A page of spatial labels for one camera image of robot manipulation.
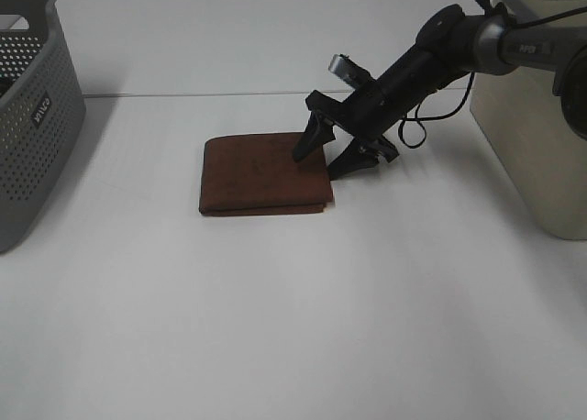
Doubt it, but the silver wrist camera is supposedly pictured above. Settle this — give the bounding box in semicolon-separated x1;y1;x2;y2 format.
328;54;372;90

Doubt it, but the brown towel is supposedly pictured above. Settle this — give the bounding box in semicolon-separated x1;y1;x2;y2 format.
199;132;334;216

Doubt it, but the beige basket with grey rim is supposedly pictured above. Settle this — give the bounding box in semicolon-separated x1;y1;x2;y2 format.
471;0;586;240

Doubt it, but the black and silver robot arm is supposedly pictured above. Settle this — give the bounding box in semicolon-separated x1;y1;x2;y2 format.
292;0;586;180

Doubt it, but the black cable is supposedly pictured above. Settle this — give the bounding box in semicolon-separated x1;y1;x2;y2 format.
396;11;587;149

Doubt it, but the grey perforated plastic basket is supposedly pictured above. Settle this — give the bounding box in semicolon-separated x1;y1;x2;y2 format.
1;0;86;252

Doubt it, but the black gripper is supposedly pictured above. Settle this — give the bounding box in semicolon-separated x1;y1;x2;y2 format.
292;43;452;180

